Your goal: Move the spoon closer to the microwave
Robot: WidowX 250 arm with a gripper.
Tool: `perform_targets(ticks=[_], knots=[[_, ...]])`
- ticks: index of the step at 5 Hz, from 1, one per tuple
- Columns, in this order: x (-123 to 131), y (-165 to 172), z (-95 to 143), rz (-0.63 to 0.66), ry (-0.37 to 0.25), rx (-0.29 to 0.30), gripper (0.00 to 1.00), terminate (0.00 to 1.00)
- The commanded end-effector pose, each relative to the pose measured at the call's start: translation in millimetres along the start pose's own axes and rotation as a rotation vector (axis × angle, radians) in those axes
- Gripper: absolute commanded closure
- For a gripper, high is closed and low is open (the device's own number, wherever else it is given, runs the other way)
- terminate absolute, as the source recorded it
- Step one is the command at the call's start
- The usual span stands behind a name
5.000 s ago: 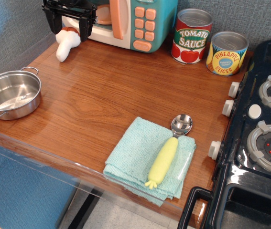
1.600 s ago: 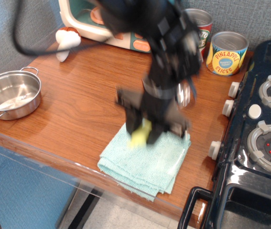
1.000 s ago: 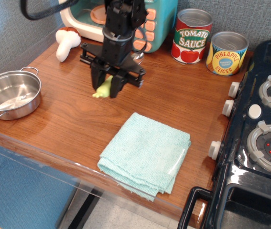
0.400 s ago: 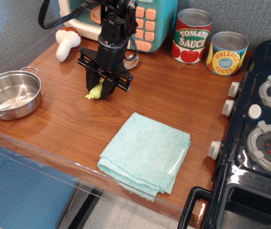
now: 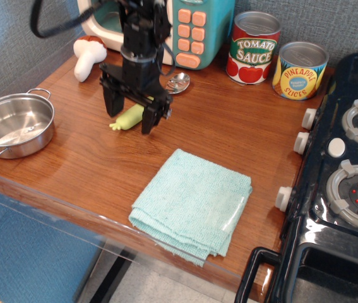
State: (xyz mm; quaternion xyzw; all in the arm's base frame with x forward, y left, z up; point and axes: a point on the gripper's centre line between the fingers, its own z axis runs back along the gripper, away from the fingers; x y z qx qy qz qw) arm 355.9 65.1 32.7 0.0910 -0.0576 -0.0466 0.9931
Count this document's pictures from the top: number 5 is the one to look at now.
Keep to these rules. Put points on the black toy stove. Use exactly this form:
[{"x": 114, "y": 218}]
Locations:
[{"x": 318, "y": 258}]

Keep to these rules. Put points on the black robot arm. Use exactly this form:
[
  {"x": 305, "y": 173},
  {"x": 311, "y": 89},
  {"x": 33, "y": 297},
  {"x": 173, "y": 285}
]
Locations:
[{"x": 145, "y": 27}]

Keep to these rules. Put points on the stainless steel pot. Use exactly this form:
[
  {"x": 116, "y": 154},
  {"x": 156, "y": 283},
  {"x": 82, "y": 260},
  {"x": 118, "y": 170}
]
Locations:
[{"x": 26, "y": 123}]

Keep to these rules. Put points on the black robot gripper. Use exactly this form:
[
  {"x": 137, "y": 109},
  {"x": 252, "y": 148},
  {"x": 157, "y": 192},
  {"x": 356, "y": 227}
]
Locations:
[{"x": 139, "y": 82}]

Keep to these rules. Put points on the light teal folded cloth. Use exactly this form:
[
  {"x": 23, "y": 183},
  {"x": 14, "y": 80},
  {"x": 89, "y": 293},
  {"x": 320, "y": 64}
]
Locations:
[{"x": 192, "y": 206}]

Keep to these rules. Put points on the spoon with yellow handle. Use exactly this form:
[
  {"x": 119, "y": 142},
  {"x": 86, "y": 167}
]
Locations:
[{"x": 134, "y": 115}]

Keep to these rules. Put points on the tomato sauce can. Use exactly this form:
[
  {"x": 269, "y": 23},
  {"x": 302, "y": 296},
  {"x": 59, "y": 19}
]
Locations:
[{"x": 254, "y": 41}]

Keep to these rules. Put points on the teal toy microwave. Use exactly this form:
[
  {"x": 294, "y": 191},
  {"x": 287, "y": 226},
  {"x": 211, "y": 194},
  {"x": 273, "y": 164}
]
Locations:
[{"x": 199, "y": 28}]

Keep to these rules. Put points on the white plush mushroom toy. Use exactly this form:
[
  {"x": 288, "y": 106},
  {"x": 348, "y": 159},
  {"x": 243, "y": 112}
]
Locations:
[{"x": 89, "y": 50}]

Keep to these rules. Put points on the pineapple slices can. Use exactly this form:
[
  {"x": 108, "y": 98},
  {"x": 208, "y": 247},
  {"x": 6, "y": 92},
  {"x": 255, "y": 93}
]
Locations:
[{"x": 299, "y": 70}]

